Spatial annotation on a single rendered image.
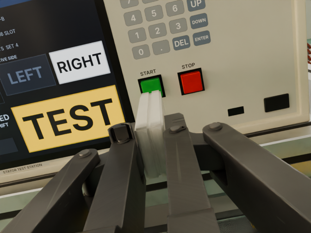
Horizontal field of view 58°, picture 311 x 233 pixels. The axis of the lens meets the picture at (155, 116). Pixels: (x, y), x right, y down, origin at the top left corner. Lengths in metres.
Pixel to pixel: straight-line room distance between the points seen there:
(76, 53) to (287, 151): 0.21
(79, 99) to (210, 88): 0.13
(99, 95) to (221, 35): 0.13
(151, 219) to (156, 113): 0.36
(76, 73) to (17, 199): 0.14
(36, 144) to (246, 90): 0.22
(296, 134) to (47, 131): 0.24
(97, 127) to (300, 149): 0.19
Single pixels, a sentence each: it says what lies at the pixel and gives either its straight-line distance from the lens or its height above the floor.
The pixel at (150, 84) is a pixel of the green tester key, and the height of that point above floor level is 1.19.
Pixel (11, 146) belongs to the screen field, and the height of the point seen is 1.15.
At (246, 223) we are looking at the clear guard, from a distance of 0.27.
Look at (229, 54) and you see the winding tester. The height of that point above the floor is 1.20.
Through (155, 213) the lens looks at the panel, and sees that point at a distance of 0.49.
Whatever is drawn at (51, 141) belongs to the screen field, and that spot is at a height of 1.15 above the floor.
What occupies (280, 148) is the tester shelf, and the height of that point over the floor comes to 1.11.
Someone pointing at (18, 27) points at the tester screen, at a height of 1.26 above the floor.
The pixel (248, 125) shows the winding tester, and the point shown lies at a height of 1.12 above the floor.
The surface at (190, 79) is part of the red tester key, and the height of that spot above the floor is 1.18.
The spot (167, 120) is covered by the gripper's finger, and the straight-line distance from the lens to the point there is 0.16.
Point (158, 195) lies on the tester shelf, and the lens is 0.29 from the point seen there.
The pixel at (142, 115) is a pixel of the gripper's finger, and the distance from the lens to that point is 0.16.
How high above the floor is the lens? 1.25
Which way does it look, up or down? 19 degrees down
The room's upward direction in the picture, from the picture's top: 13 degrees counter-clockwise
